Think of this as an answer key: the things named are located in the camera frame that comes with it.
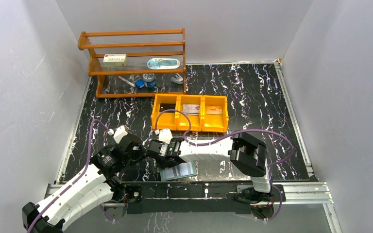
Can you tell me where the green card holder wallet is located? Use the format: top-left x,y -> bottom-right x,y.
160,161 -> 197,181

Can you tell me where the yellow three-compartment bin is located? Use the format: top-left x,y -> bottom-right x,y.
151,94 -> 229,133

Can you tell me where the orange wooden shelf rack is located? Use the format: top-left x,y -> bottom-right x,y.
78,28 -> 187,99

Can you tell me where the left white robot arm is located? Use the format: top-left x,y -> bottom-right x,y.
22,133 -> 145,233

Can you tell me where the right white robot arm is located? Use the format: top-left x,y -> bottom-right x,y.
146,133 -> 271,193

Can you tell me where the black VIP card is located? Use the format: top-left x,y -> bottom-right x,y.
158,103 -> 176,113

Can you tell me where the bronze card in bin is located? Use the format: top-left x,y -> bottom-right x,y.
205,106 -> 223,115

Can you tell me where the small blue block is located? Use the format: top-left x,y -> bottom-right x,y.
135,79 -> 145,89

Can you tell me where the blue white jar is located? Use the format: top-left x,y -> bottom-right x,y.
142,73 -> 156,89

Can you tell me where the white marker pen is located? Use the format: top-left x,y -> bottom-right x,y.
118,76 -> 136,87

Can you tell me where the blue blister pack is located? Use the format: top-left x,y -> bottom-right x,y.
147,58 -> 181,70

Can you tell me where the white red box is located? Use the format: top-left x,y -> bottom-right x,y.
103,54 -> 127,67

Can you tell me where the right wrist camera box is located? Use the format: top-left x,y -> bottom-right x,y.
158,128 -> 173,144

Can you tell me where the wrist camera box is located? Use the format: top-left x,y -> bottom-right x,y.
158,128 -> 173,144
113,125 -> 129,144

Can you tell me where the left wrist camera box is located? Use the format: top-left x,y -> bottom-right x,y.
113,125 -> 129,144

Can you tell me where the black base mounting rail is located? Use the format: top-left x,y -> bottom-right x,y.
102,181 -> 287,217

